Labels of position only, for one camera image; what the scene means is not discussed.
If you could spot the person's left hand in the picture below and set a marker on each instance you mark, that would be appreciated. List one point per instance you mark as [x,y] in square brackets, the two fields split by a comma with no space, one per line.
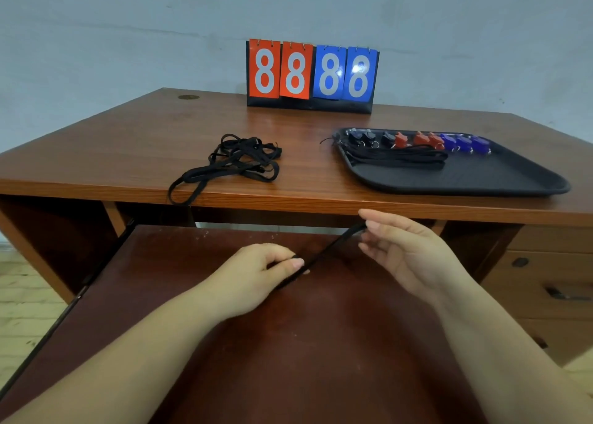
[245,282]

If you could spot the person's right hand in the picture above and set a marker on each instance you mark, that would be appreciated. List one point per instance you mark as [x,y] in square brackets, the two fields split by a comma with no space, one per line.
[417,259]

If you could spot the person's left thumb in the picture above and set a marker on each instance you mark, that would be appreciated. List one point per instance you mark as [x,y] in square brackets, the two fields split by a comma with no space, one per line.
[289,266]

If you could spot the person's right thumb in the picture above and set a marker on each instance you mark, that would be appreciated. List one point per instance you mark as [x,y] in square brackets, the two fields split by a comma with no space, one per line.
[387,216]

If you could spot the person's right forearm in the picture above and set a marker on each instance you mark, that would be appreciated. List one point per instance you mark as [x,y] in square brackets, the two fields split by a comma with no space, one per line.
[505,359]

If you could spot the person's left forearm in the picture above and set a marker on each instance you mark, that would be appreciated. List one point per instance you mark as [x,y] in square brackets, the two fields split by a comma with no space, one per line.
[120,363]

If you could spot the black whistle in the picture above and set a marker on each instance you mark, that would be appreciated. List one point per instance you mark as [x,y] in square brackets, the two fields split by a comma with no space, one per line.
[369,137]
[356,137]
[388,139]

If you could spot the red whistle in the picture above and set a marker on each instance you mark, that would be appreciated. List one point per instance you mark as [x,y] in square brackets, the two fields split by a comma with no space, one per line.
[401,140]
[436,141]
[420,138]

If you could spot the black plastic tray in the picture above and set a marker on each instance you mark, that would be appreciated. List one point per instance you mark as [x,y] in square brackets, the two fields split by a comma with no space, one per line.
[468,176]

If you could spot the blue whistle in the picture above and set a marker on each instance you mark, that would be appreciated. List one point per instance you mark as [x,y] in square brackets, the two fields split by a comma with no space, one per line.
[463,144]
[448,141]
[481,145]

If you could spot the round drawer lock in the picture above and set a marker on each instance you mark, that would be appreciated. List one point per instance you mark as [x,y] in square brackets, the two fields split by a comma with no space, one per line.
[520,262]

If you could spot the red and blue flip scoreboard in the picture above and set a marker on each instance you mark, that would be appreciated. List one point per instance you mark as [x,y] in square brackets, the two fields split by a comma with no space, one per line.
[312,76]

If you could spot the wooden desk drawer with lock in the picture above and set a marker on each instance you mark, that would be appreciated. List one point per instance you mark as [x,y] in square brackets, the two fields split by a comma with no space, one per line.
[532,284]

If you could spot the brown wooden desk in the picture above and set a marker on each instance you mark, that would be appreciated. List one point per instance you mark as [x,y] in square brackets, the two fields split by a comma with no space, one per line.
[139,141]

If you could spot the plain wooden desk drawer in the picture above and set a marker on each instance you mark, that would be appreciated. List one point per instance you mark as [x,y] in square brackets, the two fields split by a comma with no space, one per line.
[563,340]

